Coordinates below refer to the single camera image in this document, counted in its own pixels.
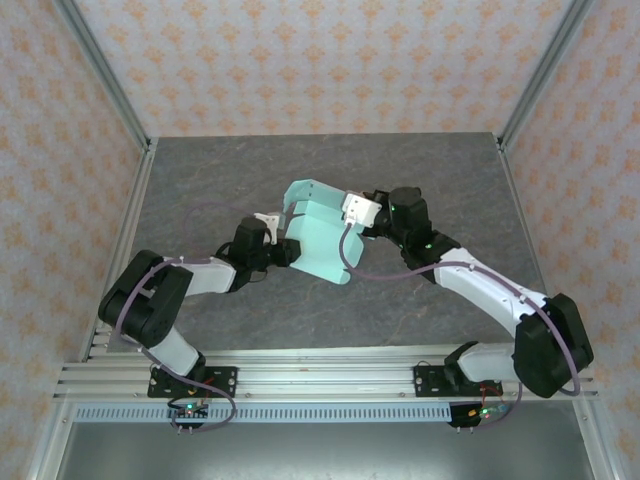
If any teal paper box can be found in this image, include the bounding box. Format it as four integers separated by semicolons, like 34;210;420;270
282;178;369;287

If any grey metal shelf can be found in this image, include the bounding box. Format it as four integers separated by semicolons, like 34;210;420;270
54;419;596;480

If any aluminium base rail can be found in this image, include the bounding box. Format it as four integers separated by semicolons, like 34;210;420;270
52;319;601;402

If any perforated grey cable duct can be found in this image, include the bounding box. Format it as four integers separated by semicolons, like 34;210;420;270
74;403;454;424

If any aluminium frame post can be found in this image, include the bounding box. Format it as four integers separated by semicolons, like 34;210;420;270
52;0;154;151
497;0;596;151

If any aluminium frame leg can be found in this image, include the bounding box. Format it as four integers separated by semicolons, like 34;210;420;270
574;394;619;480
27;399;76;480

